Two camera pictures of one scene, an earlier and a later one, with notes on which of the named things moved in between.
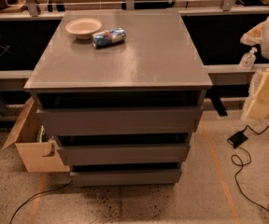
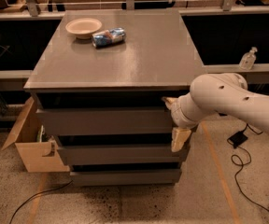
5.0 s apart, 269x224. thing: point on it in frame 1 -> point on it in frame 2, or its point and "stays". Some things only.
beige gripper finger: x=254 y=36 -> x=184 y=111
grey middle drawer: x=124 y=154 stays
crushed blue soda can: x=112 y=36 stays
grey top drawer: x=119 y=120 stays
